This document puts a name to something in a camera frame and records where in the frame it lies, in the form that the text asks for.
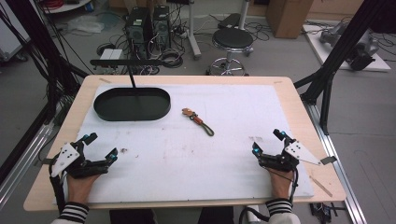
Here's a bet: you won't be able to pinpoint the person's left hand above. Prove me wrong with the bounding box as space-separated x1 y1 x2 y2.
65 173 101 206

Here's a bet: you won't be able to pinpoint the thin wooden stick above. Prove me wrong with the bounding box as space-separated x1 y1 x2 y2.
308 175 333 198

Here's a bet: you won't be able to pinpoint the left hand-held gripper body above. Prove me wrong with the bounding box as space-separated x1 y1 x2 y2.
49 140 110 180

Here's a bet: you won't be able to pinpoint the white foam mat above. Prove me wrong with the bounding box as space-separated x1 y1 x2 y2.
53 83 315 204

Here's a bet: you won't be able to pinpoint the black metal frame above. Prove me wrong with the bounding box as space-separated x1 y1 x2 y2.
293 0 396 135
0 0 92 188

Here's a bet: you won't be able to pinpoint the white metal stand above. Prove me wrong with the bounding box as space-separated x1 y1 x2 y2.
186 0 204 61

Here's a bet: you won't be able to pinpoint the black oval tray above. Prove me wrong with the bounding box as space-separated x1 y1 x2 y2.
92 87 172 122

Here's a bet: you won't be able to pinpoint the black round stool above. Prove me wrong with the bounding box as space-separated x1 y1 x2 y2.
205 27 255 77

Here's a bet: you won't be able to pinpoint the aluminium rail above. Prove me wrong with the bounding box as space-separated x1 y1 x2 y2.
303 101 369 224
0 122 55 210

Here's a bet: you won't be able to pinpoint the black T-shaped stand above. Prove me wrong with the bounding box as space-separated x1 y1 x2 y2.
90 58 164 90

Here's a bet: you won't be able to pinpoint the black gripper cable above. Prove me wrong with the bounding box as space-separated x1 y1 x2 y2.
49 167 68 217
237 167 301 224

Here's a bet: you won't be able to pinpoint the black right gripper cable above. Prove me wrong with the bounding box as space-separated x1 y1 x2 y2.
237 167 301 224

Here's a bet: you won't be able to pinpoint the person's left striped sleeve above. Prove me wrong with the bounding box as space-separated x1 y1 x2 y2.
50 201 91 224

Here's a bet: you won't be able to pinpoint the person's striped sleeve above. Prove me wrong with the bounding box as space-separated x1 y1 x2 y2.
264 197 302 224
50 201 91 224

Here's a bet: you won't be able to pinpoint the black computer tower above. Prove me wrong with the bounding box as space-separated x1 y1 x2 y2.
152 5 172 50
124 7 154 60

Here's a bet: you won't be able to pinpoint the black foot pedal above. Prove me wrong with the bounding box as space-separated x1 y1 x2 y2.
217 12 242 30

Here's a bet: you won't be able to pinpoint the cardboard box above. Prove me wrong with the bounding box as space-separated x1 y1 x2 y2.
265 0 315 40

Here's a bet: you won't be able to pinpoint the coil of black cables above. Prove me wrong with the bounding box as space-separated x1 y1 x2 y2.
159 49 185 69

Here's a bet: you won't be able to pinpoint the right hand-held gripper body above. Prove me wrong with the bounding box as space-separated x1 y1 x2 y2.
259 139 322 174

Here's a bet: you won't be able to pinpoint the brown keychain with green cord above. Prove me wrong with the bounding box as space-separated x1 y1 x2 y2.
181 107 216 137

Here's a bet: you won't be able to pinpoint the person's right striped sleeve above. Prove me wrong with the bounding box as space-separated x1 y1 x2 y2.
264 197 302 224

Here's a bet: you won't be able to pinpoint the clear plastic bag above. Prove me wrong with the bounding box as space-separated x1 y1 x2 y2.
64 14 106 35

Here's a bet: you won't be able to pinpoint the white power box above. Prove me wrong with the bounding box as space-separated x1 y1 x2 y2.
99 48 124 62

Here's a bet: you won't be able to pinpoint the person's leg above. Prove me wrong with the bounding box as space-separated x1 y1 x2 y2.
108 208 158 224
197 206 235 224

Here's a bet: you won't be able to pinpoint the white floor platform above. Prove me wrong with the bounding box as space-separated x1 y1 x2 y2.
302 23 392 73

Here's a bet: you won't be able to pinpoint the person's right hand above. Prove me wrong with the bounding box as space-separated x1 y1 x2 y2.
264 167 295 202

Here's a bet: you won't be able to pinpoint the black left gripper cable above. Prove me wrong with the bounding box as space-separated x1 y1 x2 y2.
49 167 68 217

